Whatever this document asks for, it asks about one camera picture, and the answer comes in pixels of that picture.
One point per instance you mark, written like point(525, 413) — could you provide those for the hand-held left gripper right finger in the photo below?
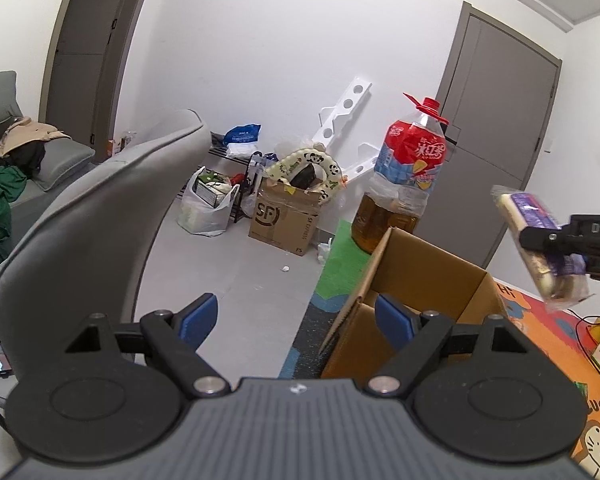
point(395, 317)

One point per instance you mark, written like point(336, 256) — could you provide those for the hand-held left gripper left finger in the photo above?
point(200, 317)

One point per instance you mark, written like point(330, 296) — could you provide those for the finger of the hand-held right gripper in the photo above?
point(542, 237)

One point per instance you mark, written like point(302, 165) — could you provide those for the purple cracker packet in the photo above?
point(532, 210)

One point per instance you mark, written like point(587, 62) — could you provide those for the colourful cartoon table mat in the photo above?
point(345, 255)

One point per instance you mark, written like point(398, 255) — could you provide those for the white plastic bag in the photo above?
point(200, 215)

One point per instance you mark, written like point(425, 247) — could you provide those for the printed cardboard shipping box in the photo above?
point(280, 220)

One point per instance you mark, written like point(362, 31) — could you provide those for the grey chair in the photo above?
point(90, 220)

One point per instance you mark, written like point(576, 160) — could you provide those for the large cooking oil bottle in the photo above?
point(407, 160)

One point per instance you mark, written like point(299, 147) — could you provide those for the white perforated shelf board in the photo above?
point(340, 110)
point(362, 160)

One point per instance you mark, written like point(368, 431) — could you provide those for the black bag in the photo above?
point(305, 176)

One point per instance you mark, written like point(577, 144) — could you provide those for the black metal shoe rack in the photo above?
point(217, 142)

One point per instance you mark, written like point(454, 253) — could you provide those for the blue plastic bag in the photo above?
point(242, 135)

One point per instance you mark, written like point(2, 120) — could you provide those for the small brown carton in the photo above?
point(114, 147)

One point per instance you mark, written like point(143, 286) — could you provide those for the grey sofa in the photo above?
point(62, 160)

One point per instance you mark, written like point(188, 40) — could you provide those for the black garment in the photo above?
point(25, 160)

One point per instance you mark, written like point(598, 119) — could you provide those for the beige garment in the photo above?
point(25, 135)

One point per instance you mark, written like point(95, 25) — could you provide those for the small white wall switch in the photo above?
point(548, 145)

